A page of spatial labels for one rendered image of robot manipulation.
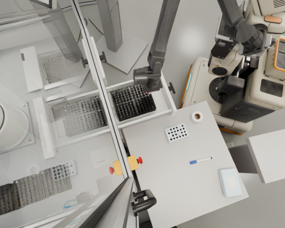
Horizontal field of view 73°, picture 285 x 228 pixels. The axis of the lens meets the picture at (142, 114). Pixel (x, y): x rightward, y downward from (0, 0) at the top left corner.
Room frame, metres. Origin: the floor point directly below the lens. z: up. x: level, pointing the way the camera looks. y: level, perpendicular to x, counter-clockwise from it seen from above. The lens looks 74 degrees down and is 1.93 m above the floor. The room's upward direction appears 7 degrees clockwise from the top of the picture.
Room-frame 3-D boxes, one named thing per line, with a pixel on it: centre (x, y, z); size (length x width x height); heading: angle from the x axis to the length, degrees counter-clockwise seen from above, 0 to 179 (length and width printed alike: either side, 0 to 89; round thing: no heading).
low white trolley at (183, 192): (0.07, -0.28, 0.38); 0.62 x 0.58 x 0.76; 25
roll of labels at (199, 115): (0.35, -0.34, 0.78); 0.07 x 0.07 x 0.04
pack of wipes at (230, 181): (-0.02, -0.55, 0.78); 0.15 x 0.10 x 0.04; 13
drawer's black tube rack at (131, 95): (0.37, 0.06, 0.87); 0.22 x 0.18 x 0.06; 115
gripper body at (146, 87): (0.42, -0.03, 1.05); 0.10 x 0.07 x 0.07; 113
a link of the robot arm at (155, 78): (0.42, -0.03, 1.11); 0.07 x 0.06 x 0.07; 107
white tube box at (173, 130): (0.23, -0.22, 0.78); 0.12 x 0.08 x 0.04; 115
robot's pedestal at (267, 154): (0.18, -0.85, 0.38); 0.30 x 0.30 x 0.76; 19
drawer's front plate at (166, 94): (0.45, -0.12, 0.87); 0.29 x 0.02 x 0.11; 25
